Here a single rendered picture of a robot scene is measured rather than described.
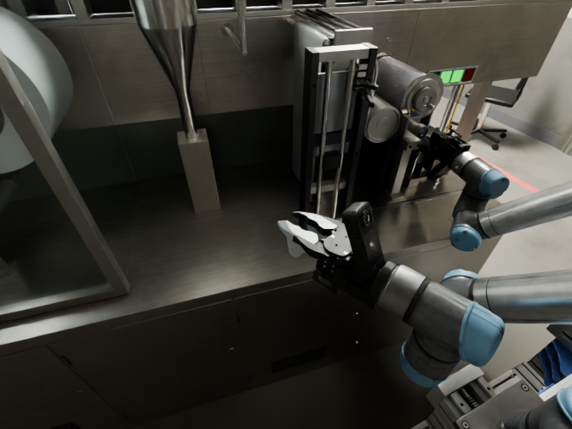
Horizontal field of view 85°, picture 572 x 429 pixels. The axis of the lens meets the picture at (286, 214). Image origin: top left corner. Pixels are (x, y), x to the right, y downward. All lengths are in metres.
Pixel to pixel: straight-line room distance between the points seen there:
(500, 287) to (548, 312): 0.07
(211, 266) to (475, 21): 1.36
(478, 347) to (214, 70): 1.06
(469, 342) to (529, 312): 0.14
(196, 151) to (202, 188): 0.14
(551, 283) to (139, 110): 1.18
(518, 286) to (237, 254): 0.70
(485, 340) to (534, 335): 1.79
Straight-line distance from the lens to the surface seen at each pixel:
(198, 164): 1.03
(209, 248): 1.00
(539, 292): 0.58
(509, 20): 1.74
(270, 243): 0.99
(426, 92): 1.11
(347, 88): 0.83
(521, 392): 1.01
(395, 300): 0.49
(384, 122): 1.09
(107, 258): 0.86
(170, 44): 0.89
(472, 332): 0.48
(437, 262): 1.28
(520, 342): 2.20
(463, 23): 1.58
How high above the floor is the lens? 1.62
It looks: 41 degrees down
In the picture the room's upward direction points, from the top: straight up
